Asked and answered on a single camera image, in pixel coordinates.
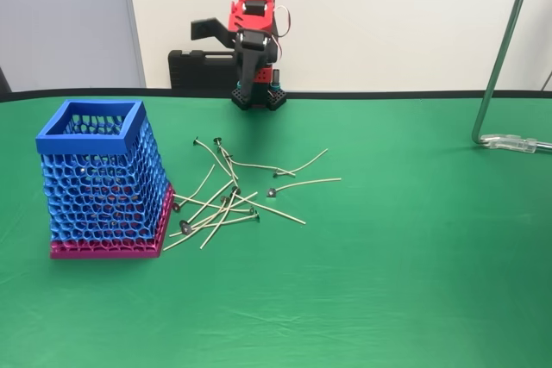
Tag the clear plastic clamp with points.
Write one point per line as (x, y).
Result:
(511, 143)

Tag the small gripper camera with mount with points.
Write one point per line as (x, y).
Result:
(202, 27)

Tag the green table cloth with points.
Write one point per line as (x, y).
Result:
(345, 277)

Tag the black plastic tool case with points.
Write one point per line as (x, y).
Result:
(190, 72)

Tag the blue and magenta mesh basket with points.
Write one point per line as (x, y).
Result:
(99, 187)

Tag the cream candle wick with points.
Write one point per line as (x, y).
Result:
(280, 214)
(224, 200)
(217, 140)
(257, 216)
(185, 227)
(211, 202)
(235, 190)
(308, 164)
(202, 203)
(259, 166)
(195, 140)
(199, 188)
(302, 182)

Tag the chrome stand pole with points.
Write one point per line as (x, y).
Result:
(504, 53)

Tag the black perforated arm base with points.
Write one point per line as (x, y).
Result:
(276, 98)

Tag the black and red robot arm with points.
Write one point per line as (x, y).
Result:
(255, 5)

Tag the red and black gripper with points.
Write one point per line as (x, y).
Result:
(251, 59)

